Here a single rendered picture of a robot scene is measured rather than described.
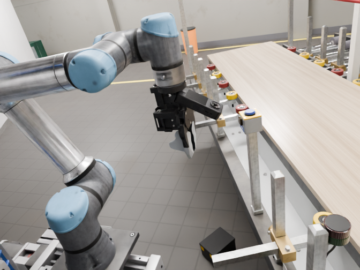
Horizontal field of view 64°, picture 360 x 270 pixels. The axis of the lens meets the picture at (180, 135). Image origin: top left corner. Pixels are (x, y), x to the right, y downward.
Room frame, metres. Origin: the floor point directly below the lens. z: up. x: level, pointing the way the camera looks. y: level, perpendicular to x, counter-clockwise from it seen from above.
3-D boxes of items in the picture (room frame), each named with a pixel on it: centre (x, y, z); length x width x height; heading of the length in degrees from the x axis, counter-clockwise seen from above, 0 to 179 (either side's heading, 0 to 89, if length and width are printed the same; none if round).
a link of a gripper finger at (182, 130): (0.64, -0.01, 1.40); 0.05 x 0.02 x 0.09; 157
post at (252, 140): (0.99, -0.28, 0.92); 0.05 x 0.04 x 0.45; 0
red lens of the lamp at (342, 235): (0.47, -0.33, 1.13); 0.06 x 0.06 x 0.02
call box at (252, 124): (0.98, -0.28, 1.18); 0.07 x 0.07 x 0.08; 0
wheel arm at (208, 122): (1.68, -0.23, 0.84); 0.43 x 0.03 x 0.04; 90
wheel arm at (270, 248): (0.68, -0.24, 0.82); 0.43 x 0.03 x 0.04; 90
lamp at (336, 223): (0.47, -0.33, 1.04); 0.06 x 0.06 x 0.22; 0
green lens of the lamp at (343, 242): (0.47, -0.33, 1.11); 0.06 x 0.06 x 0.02
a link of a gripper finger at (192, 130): (0.69, -0.01, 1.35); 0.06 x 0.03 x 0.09; 67
